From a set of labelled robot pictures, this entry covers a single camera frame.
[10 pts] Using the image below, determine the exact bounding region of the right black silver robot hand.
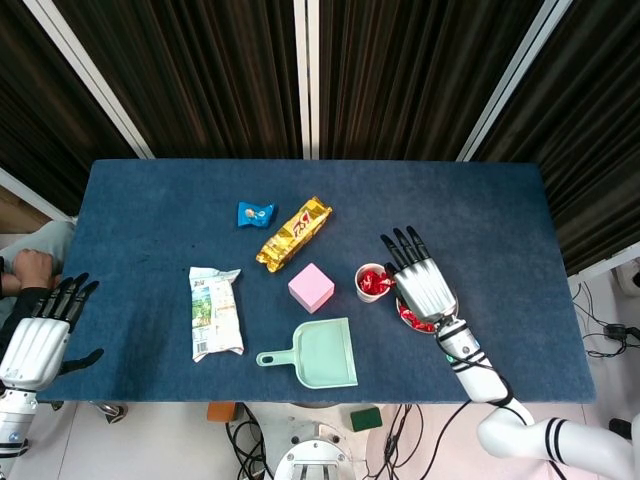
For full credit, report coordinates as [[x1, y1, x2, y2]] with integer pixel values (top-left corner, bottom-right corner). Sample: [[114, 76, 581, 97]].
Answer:
[[381, 226, 459, 324]]

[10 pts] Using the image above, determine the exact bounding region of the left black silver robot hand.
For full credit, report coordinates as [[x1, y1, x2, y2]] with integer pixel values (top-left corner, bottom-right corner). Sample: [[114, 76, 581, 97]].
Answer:
[[0, 272, 105, 391]]

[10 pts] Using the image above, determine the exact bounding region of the round white robot base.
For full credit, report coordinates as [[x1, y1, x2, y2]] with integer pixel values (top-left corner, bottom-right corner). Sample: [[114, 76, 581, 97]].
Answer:
[[273, 419, 369, 480]]

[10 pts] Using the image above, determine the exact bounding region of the round metal plate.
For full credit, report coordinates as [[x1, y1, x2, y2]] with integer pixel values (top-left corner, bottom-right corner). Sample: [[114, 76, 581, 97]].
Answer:
[[395, 292, 460, 335]]

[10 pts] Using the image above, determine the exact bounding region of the white paper cup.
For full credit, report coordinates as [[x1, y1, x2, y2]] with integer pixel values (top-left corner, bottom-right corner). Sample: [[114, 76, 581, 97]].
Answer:
[[354, 263, 397, 305]]

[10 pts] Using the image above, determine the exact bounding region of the bystander bare hand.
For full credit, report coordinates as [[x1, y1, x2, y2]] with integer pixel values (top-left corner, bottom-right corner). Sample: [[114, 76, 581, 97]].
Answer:
[[12, 249, 57, 290]]

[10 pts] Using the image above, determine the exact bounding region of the blue wrapped candy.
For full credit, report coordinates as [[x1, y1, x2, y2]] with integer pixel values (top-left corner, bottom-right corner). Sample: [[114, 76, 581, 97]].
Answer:
[[236, 200, 278, 230]]

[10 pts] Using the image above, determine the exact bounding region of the table caster wheel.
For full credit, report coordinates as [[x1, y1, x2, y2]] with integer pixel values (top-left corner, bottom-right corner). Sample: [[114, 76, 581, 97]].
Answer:
[[89, 402, 129, 426]]

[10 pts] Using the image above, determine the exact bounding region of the bystander grey trouser leg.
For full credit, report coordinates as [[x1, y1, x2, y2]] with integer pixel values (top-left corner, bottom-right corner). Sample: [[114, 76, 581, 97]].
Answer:
[[14, 218, 79, 281]]

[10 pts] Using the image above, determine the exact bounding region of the pink foam cube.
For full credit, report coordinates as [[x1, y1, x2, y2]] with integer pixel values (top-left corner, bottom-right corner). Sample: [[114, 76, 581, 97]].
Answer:
[[287, 262, 335, 315]]

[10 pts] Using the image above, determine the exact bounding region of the mint green plastic dustpan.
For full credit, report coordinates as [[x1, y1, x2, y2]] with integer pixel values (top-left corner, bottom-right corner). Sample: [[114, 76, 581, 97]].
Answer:
[[255, 316, 360, 390]]

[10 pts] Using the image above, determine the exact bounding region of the gold biscuit package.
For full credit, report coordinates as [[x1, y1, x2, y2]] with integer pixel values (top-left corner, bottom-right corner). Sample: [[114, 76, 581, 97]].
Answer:
[[255, 195, 334, 274]]

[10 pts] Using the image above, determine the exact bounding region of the dark green block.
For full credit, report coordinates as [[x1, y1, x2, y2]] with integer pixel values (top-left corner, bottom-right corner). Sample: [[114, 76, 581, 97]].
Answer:
[[349, 407, 384, 432]]

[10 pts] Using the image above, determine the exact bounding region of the blue felt table cover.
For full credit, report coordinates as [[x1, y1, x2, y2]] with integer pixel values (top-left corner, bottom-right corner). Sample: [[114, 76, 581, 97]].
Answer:
[[35, 158, 596, 405]]

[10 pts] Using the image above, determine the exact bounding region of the white snack bag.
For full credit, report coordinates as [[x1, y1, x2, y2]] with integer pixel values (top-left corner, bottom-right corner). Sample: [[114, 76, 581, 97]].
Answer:
[[188, 266, 245, 363]]

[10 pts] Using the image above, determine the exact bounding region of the orange block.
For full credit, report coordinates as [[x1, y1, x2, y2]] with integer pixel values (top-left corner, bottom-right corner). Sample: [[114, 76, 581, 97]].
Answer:
[[207, 402, 239, 424]]

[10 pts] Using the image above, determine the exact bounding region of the white floor device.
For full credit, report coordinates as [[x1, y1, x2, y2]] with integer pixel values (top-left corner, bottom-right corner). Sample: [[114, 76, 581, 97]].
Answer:
[[612, 264, 640, 302]]

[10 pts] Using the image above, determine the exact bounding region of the dark brown pleated curtain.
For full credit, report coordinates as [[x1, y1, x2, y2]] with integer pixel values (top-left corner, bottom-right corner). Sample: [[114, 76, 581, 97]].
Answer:
[[473, 0, 640, 275], [317, 0, 547, 161], [53, 0, 304, 160], [0, 0, 137, 217]]

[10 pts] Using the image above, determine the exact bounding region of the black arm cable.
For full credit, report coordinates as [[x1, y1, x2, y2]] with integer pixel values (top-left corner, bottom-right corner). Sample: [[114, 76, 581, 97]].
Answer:
[[419, 324, 516, 480]]

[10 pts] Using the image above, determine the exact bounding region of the black floor cable bundle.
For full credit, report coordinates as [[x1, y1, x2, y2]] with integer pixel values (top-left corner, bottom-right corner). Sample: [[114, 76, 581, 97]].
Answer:
[[569, 279, 640, 359], [227, 404, 275, 480], [380, 403, 427, 477]]

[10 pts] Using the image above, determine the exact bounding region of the white frame post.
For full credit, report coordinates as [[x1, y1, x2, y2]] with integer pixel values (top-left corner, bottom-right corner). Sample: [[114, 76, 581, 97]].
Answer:
[[293, 0, 321, 160], [27, 0, 155, 160], [457, 0, 576, 162]]

